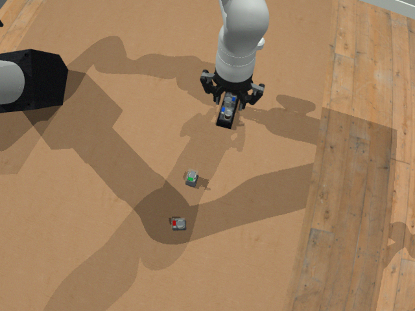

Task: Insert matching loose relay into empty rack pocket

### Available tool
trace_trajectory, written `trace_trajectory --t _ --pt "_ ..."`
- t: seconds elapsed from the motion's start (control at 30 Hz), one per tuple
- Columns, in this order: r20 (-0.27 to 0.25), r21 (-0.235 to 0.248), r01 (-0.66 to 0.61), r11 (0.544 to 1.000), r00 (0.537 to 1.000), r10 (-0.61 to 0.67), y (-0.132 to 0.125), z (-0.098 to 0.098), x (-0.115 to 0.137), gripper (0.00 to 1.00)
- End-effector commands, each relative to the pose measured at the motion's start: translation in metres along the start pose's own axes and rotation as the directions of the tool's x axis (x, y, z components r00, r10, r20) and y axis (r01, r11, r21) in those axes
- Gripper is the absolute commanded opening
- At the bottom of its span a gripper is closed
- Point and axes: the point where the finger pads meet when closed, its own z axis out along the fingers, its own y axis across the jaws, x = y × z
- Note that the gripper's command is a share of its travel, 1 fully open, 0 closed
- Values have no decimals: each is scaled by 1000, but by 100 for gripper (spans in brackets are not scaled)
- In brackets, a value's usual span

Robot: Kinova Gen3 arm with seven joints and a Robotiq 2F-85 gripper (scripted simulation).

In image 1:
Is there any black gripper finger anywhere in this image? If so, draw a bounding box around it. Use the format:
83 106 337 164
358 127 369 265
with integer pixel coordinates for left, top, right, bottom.
234 83 265 111
200 69 227 105

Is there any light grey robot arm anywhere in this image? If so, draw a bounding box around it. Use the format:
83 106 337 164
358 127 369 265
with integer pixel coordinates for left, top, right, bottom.
0 0 269 104

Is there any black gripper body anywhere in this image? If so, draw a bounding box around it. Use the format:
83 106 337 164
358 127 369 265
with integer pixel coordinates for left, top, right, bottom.
212 68 253 94

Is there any black rack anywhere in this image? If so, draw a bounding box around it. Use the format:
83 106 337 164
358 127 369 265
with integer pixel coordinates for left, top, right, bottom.
216 99 239 129

